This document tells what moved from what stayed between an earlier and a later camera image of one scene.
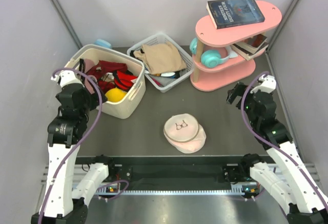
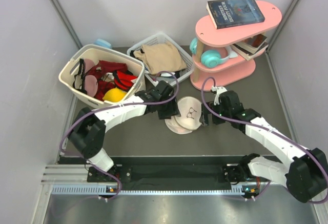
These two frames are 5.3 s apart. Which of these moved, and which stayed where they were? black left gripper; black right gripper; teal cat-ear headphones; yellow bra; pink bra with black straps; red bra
Moved: black left gripper; black right gripper
Stayed: yellow bra; teal cat-ear headphones; red bra; pink bra with black straps
